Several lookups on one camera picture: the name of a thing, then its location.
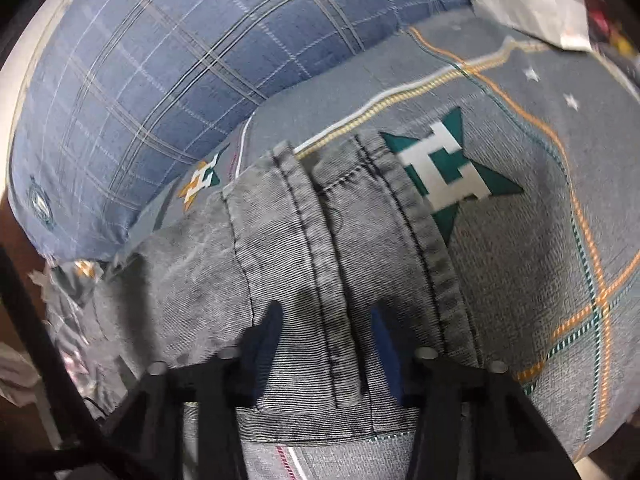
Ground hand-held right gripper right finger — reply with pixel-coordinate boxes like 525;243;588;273
369;305;576;480

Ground grey denim pants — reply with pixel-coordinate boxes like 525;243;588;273
92;132;483;443

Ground white cloth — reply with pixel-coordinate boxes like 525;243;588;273
0;342;48;408

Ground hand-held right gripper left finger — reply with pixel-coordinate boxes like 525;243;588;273
102;302;286;480

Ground blue plaid pillow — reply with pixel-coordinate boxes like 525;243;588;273
7;0;473;261

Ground grey printed bedsheet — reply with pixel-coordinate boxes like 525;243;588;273
42;7;640;480

